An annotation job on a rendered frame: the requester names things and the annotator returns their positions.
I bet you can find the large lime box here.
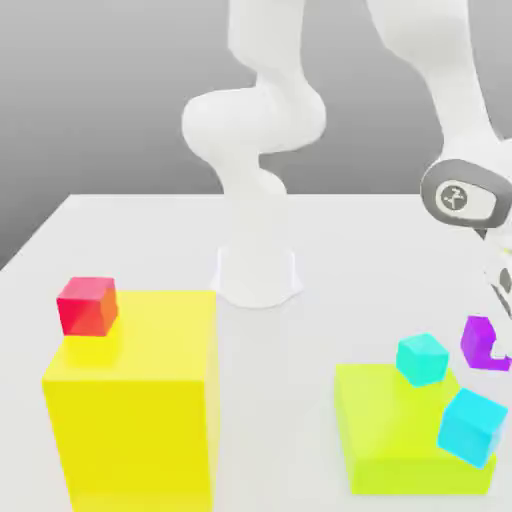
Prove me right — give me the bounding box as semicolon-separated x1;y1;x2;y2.
334;362;499;497

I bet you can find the small red cube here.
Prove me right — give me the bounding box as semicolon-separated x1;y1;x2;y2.
56;276;120;338

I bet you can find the small purple cube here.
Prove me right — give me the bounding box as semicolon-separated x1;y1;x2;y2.
459;315;512;372

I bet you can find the large yellow box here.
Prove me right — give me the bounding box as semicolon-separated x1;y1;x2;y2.
41;289;219;512

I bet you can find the small turquoise cube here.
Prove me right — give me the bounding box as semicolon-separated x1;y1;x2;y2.
395;332;450;388

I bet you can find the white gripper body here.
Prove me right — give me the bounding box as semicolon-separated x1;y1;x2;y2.
489;316;512;359

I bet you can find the small cyan cube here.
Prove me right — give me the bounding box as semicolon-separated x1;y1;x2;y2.
436;387;509;470

